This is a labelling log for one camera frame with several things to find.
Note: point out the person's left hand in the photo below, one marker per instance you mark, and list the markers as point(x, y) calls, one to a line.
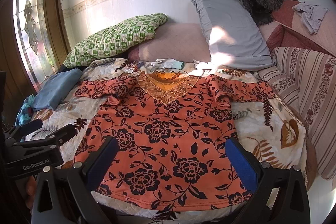
point(31, 188)

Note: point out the orange black floral blouse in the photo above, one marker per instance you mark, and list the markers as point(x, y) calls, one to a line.
point(171, 131)

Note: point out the grey pillow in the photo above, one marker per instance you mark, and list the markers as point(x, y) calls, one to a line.
point(232, 35)

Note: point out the red pink quilted cover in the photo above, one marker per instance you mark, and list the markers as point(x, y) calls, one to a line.
point(287, 30)

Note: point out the grey crumpled garment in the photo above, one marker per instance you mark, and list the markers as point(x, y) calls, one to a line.
point(311, 15)

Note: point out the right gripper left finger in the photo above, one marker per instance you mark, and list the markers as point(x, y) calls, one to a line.
point(64, 195)

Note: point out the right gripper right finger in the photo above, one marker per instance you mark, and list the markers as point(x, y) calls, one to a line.
point(278, 195)

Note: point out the white teal small socks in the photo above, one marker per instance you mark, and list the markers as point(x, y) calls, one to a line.
point(168, 63)

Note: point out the green checkered pillow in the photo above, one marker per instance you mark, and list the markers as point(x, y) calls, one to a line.
point(114, 40)

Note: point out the stained glass window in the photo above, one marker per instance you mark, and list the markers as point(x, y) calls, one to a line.
point(33, 41)

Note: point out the striped floral quilt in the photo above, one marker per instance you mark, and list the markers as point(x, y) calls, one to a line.
point(305, 81)

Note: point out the turquoise patterned cloth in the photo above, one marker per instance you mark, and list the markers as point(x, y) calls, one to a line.
point(25, 113)

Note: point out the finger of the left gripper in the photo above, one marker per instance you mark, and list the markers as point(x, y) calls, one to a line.
point(18, 132)
point(58, 138)

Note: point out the cream leaf print blanket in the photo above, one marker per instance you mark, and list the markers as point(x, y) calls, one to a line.
point(270, 131)

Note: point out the pink quilted pillow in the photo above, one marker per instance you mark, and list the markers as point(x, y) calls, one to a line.
point(180, 41)

